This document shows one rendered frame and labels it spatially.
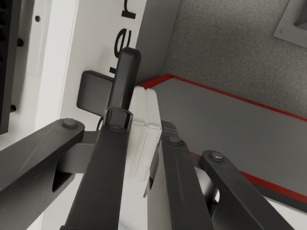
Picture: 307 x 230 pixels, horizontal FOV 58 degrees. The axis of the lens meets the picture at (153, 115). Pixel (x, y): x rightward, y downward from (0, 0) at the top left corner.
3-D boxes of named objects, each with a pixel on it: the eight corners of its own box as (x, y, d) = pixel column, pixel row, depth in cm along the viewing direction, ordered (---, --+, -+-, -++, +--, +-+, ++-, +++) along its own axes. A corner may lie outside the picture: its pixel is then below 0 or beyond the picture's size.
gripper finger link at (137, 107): (130, 181, 13) (115, 178, 13) (134, 126, 20) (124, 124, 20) (146, 125, 12) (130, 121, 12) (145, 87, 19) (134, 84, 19)
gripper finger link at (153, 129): (146, 125, 12) (162, 128, 12) (145, 87, 19) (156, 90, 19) (130, 181, 13) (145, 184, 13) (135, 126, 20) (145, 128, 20)
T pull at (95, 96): (144, 50, 18) (137, 51, 17) (119, 148, 21) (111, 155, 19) (97, 35, 19) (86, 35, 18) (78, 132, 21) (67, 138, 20)
